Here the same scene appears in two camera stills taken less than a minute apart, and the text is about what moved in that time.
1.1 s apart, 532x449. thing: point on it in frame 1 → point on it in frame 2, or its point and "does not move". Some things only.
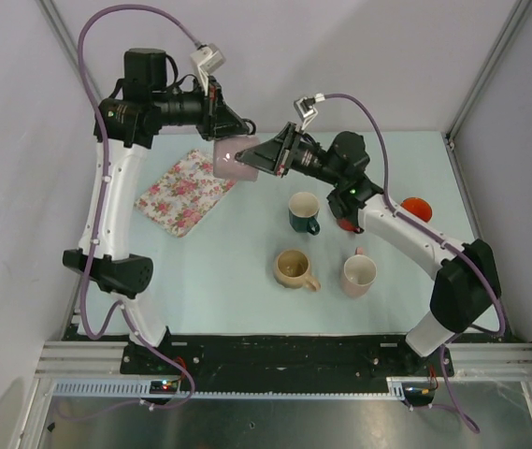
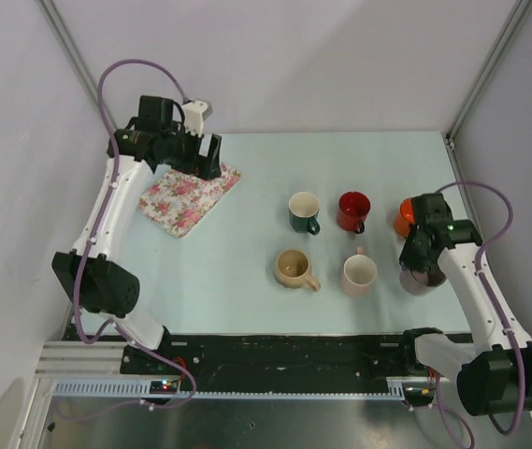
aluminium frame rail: [82, 359] does not move
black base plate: [286, 363] does not move
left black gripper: [218, 120] → [207, 167]
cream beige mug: [291, 269] does not move
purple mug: [225, 165] → [420, 282]
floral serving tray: [185, 194] does not move
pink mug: [359, 273] does not move
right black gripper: [270, 157] → [409, 262]
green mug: [303, 210] does not move
